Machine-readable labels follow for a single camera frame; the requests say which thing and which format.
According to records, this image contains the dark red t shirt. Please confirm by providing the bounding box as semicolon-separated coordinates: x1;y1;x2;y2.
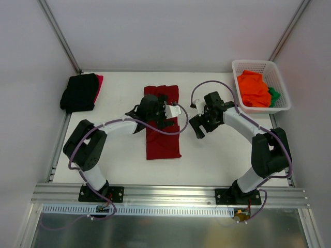
144;85;182;160

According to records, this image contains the aluminium right corner post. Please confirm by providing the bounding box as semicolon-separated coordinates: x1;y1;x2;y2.
268;0;312;61

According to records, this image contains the folded pink t shirt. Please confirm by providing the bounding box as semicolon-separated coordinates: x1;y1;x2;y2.
94;74;104;103

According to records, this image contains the white plastic basket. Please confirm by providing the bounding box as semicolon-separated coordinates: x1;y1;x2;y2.
232;59;291;114

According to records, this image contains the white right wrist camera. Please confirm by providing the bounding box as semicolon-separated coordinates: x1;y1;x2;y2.
190;99;206;116

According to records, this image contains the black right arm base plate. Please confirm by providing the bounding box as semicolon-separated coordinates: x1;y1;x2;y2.
215;188;262;206

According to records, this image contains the orange t shirt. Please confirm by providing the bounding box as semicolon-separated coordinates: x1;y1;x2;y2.
237;70;271;107

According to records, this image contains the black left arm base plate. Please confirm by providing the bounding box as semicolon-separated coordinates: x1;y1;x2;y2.
78;185;124;203

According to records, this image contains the aluminium front mounting rail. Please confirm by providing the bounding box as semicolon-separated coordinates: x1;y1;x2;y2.
31;183;311;209

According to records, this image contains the aluminium corner post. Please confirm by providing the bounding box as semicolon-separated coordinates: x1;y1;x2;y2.
37;0;82;74
268;0;312;61

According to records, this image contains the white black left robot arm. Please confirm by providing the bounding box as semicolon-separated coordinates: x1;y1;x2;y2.
63;95;182;202

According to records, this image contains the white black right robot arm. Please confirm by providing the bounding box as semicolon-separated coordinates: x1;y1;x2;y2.
189;91;293;205

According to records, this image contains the aluminium table rail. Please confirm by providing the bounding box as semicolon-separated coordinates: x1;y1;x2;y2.
269;114;295;188
45;114;71;183

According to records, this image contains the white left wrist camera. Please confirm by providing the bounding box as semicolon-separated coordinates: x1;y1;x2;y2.
164;104;182;119

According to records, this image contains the aluminium left table rail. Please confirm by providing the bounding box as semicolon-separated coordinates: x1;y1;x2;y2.
45;114;71;183

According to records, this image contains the white slotted cable duct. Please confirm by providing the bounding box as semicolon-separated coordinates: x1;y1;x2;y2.
42;204;235;218

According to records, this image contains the folded black t shirt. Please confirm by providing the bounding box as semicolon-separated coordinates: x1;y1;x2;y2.
60;73;98;114

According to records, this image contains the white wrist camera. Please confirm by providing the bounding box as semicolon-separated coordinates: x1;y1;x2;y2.
164;104;182;119
190;99;206;116

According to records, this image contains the green t shirt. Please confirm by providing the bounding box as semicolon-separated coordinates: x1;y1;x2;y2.
268;87;281;107

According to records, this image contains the aluminium right table rail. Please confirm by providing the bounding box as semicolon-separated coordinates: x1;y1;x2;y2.
269;114;295;188

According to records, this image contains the aluminium left corner post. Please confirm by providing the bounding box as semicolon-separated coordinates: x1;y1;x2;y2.
37;0;82;74

